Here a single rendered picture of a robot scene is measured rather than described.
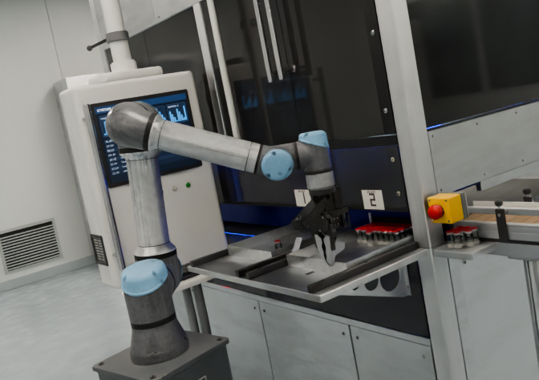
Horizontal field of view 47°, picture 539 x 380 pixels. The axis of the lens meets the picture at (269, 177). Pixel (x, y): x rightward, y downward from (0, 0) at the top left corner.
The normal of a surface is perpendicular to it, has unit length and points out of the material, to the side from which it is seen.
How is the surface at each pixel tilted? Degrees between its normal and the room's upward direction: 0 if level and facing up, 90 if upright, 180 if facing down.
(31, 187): 90
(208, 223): 90
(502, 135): 90
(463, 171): 90
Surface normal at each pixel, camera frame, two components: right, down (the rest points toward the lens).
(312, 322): -0.80, 0.22
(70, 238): 0.58, -0.01
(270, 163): -0.03, 0.13
